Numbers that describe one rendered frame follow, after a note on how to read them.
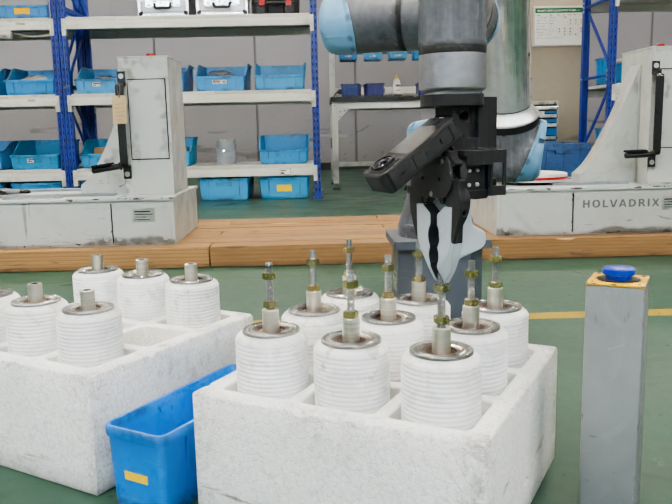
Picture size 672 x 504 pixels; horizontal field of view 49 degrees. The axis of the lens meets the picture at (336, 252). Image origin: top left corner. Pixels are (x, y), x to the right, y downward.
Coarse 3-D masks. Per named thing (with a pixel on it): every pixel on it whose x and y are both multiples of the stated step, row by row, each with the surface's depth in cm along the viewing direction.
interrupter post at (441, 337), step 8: (432, 328) 87; (440, 328) 87; (448, 328) 87; (432, 336) 87; (440, 336) 86; (448, 336) 87; (432, 344) 87; (440, 344) 87; (448, 344) 87; (432, 352) 88; (440, 352) 87; (448, 352) 87
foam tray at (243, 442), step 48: (528, 384) 97; (240, 432) 94; (288, 432) 90; (336, 432) 87; (384, 432) 84; (432, 432) 82; (480, 432) 82; (528, 432) 97; (240, 480) 95; (288, 480) 91; (336, 480) 88; (384, 480) 85; (432, 480) 82; (480, 480) 80; (528, 480) 99
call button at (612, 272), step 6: (606, 270) 95; (612, 270) 94; (618, 270) 94; (624, 270) 94; (630, 270) 94; (606, 276) 96; (612, 276) 95; (618, 276) 94; (624, 276) 94; (630, 276) 95
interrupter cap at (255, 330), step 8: (248, 328) 99; (256, 328) 99; (280, 328) 100; (288, 328) 99; (296, 328) 98; (248, 336) 96; (256, 336) 95; (264, 336) 95; (272, 336) 95; (280, 336) 95
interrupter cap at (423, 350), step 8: (416, 344) 90; (424, 344) 90; (456, 344) 89; (464, 344) 89; (416, 352) 87; (424, 352) 87; (456, 352) 87; (464, 352) 86; (472, 352) 86; (432, 360) 84; (440, 360) 84; (448, 360) 84; (456, 360) 84
